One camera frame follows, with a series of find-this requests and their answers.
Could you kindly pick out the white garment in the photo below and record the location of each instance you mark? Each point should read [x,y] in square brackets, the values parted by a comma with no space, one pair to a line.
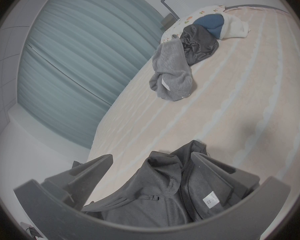
[236,26]

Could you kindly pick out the dark blue garment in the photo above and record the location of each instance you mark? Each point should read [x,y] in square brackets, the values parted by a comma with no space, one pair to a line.
[211,22]

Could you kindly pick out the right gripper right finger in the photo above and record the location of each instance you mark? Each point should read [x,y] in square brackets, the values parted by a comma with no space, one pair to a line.
[242,184]

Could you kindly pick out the black shiny garment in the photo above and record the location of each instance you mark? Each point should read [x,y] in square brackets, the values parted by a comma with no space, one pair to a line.
[200,46]

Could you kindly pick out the grey bedside table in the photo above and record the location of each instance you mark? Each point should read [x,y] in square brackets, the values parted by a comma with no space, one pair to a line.
[168,21]

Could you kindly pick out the blue-green curtain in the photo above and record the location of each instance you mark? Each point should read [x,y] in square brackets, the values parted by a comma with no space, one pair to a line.
[60,104]
[90,34]

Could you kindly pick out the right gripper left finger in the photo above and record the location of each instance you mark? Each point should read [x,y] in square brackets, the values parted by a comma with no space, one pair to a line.
[75,186]

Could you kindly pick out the grey garment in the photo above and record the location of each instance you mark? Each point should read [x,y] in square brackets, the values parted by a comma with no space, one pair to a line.
[172,66]

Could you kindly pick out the bed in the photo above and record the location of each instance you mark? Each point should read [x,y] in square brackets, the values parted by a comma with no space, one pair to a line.
[227,96]

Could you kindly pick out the black T-shirt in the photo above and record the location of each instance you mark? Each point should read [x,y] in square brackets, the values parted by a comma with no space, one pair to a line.
[152,199]

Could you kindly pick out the white printed pillow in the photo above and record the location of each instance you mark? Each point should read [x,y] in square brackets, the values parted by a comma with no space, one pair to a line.
[182,21]

